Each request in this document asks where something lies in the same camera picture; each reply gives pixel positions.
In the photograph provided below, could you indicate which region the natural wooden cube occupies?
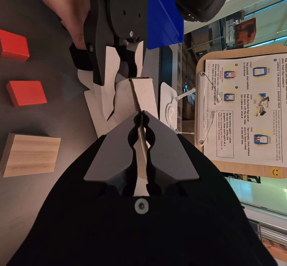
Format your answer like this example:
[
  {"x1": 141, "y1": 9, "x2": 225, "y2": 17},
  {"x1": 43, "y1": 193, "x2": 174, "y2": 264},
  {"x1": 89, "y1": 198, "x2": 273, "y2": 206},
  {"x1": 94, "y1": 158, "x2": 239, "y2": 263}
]
[{"x1": 0, "y1": 133, "x2": 61, "y2": 178}]

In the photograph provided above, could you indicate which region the instruction sheet on stand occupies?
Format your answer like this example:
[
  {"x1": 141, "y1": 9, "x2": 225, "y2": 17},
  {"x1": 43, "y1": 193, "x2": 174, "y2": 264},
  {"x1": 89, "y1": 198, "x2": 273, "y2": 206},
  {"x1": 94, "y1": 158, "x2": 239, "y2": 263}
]
[{"x1": 194, "y1": 45, "x2": 287, "y2": 179}]

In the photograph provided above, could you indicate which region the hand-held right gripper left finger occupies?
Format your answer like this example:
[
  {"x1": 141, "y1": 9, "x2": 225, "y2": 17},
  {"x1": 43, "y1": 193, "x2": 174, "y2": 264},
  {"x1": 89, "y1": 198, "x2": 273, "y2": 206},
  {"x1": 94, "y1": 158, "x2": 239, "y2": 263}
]
[{"x1": 83, "y1": 111, "x2": 142, "y2": 196}]

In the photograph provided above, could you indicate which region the person's left hand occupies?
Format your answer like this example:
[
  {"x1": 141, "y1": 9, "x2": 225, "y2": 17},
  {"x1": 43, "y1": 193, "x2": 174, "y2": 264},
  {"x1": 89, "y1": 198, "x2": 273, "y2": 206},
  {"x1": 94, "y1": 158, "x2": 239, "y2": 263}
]
[{"x1": 21, "y1": 0, "x2": 94, "y2": 49}]

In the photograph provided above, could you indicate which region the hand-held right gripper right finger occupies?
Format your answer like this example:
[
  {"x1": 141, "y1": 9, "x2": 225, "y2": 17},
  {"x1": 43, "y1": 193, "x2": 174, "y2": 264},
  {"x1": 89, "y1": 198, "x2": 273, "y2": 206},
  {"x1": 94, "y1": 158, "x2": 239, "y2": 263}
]
[{"x1": 142, "y1": 110, "x2": 200, "y2": 196}]

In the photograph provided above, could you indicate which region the white cardboard mailer box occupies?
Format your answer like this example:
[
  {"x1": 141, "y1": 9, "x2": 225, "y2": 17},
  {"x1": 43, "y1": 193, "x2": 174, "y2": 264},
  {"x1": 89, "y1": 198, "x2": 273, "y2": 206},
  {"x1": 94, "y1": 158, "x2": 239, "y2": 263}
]
[{"x1": 77, "y1": 68, "x2": 160, "y2": 197}]

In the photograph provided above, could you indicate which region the blue plastic bin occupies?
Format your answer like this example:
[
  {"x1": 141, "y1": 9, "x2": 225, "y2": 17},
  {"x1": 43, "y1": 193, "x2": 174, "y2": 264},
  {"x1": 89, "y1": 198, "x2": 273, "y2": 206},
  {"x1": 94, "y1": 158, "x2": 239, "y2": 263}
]
[{"x1": 146, "y1": 0, "x2": 185, "y2": 50}]

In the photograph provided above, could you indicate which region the printed instruction sheet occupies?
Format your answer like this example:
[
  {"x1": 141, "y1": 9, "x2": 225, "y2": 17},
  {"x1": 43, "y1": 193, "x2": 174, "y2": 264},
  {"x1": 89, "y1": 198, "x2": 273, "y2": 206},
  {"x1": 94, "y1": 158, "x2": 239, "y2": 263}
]
[{"x1": 203, "y1": 56, "x2": 287, "y2": 168}]

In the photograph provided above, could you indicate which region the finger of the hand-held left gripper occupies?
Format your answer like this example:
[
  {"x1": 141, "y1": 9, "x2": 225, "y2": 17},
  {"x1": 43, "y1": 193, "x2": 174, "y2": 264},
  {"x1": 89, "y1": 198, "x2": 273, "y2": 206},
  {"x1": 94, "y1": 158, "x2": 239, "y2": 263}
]
[
  {"x1": 93, "y1": 45, "x2": 123, "y2": 123},
  {"x1": 122, "y1": 41, "x2": 144, "y2": 79}
]

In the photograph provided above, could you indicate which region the white board stand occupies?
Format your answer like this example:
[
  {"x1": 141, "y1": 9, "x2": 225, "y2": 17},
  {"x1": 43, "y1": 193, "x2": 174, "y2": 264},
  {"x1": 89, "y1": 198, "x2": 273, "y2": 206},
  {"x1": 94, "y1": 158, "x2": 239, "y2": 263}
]
[{"x1": 160, "y1": 71, "x2": 219, "y2": 146}]

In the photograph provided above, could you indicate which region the red cube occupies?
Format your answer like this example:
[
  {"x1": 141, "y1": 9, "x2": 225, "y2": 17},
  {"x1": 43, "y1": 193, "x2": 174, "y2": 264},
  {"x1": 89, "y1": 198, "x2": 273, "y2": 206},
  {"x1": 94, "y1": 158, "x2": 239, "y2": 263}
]
[
  {"x1": 0, "y1": 29, "x2": 30, "y2": 62},
  {"x1": 6, "y1": 80, "x2": 48, "y2": 108}
]

